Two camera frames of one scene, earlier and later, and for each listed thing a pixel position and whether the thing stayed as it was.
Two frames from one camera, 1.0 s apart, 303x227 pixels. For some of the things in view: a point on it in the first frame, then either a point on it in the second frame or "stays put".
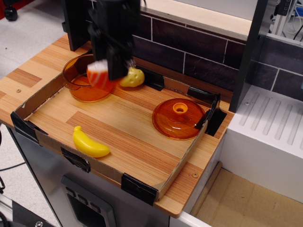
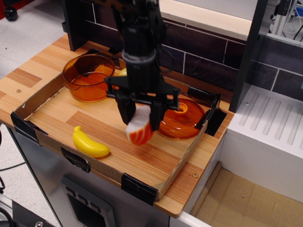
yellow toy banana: (87, 147) stays put
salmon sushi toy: (97, 73) -> (139, 131)
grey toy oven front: (88, 209) stays put
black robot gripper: (112, 26) -> (143, 84)
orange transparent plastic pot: (75, 77) stays put
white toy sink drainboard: (264, 141) stays put
